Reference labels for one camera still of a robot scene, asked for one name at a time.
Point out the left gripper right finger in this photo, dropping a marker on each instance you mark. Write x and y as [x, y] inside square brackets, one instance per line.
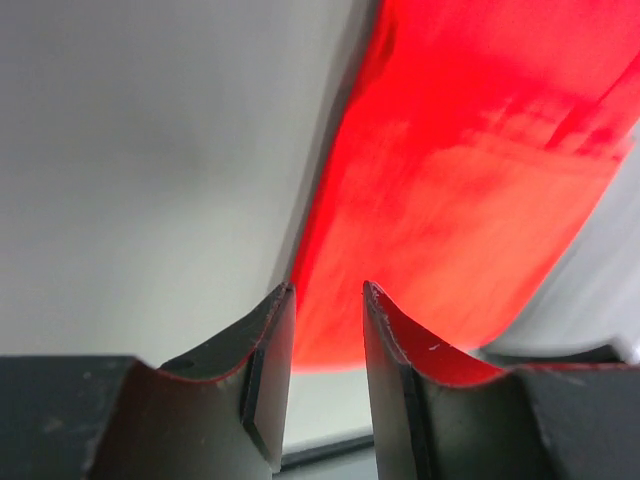
[401, 358]

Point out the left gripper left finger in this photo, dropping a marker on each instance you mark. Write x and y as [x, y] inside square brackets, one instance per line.
[245, 369]

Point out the red t shirt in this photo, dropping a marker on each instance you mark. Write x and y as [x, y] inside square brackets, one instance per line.
[478, 138]

